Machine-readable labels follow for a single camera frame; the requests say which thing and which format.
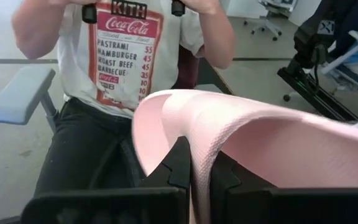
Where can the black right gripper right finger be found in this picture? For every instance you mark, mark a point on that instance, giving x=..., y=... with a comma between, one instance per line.
x=244, y=199

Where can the pink foam slide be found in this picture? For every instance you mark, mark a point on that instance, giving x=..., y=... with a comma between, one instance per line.
x=259, y=149

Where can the light blue office chair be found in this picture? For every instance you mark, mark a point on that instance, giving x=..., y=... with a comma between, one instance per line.
x=346, y=56

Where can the white office chair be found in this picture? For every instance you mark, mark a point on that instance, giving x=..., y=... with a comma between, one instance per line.
x=266, y=18

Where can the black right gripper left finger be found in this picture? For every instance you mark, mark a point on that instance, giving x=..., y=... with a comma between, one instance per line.
x=166, y=193

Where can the grey chair armrest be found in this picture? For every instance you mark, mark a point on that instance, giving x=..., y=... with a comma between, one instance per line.
x=17, y=96

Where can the person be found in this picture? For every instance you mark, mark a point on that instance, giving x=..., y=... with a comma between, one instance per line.
x=120, y=62
x=353, y=18

